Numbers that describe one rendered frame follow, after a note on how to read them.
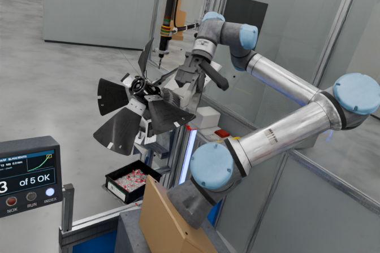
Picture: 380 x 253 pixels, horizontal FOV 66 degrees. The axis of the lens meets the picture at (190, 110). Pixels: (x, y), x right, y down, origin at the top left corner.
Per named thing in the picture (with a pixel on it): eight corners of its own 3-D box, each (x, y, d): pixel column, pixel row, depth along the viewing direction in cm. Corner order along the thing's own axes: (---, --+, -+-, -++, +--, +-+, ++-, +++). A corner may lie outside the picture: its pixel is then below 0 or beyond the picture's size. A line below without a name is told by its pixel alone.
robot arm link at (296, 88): (363, 118, 96) (243, 47, 115) (375, 106, 86) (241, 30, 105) (342, 145, 94) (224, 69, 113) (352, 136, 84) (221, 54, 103)
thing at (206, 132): (206, 130, 205) (207, 127, 204) (219, 140, 194) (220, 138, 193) (197, 131, 200) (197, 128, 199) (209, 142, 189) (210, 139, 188)
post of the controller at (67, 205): (69, 224, 110) (71, 182, 102) (72, 230, 108) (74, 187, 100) (60, 227, 108) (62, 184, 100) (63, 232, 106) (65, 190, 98)
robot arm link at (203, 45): (217, 52, 100) (214, 39, 93) (213, 64, 99) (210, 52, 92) (197, 48, 102) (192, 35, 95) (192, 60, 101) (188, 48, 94)
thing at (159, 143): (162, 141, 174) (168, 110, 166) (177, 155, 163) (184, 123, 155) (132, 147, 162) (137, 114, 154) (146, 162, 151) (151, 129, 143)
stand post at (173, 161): (158, 221, 233) (186, 88, 188) (164, 230, 227) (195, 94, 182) (153, 223, 231) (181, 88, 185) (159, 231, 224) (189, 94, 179)
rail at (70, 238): (225, 183, 167) (229, 171, 163) (230, 187, 164) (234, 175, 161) (58, 241, 111) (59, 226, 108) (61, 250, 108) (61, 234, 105)
